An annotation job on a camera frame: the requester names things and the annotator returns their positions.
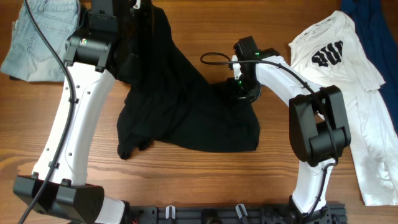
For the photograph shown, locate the black folded garment under jeans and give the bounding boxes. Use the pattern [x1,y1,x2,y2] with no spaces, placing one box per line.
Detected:
[9,6,91,81]

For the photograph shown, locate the navy blue garment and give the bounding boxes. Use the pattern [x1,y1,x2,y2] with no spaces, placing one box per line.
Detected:
[340,0,397,130]

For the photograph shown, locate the black t-shirt with logo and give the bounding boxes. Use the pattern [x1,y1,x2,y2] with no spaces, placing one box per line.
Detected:
[117,6,260,160]

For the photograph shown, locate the white t-shirt black lettering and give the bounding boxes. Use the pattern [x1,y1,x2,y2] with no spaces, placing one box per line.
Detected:
[289,11,397,206]

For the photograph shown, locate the light blue folded jeans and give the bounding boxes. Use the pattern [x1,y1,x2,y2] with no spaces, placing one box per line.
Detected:
[0,0,82,83]

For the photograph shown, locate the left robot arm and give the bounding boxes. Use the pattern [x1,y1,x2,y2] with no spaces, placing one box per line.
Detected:
[13,0,141,223]

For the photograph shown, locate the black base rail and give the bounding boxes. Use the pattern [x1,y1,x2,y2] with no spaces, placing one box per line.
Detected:
[124,203,348,224]

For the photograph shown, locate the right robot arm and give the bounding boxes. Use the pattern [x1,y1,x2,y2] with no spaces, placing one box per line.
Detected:
[228,36,351,223]

